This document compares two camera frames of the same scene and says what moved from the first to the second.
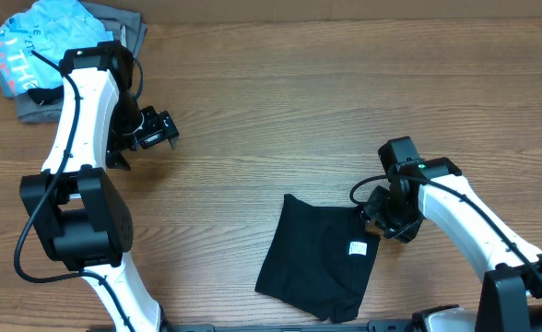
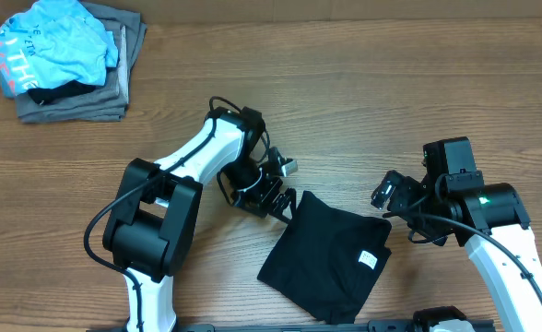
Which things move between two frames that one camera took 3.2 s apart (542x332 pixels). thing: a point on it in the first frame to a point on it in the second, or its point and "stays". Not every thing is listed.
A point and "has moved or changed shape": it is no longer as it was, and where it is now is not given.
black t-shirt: (321, 260) has moved or changed shape
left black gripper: (161, 126) to (262, 200)
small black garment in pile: (47, 96) stays
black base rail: (390, 326) stays
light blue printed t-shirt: (49, 28) stays
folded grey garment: (129, 28) stays
